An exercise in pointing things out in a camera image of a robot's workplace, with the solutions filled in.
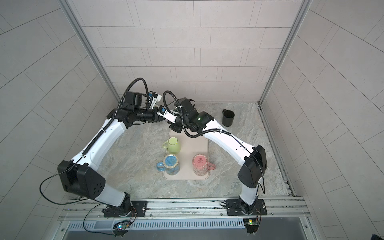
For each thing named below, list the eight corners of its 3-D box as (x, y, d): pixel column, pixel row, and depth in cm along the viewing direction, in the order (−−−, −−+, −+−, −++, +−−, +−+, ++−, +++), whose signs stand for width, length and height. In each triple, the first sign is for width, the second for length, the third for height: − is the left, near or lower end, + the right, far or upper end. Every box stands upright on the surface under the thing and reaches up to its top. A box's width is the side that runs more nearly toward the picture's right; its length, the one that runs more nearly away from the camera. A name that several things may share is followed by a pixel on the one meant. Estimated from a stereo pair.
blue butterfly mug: (159, 175, 83) (154, 168, 75) (161, 162, 88) (157, 154, 80) (179, 175, 83) (177, 168, 75) (180, 162, 88) (179, 154, 80)
